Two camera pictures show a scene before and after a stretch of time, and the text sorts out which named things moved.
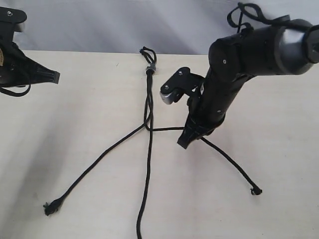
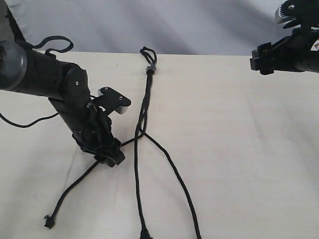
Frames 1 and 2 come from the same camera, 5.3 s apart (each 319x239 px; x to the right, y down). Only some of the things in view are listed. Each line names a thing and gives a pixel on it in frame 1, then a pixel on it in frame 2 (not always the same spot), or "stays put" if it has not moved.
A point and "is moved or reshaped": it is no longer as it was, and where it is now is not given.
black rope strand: (254, 190) → (172, 168)
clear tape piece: (152, 66) stays put
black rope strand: (51, 207) → (50, 219)
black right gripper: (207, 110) → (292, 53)
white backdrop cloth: (186, 27) stays put
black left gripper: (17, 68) → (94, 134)
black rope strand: (150, 57) is moved or reshaped
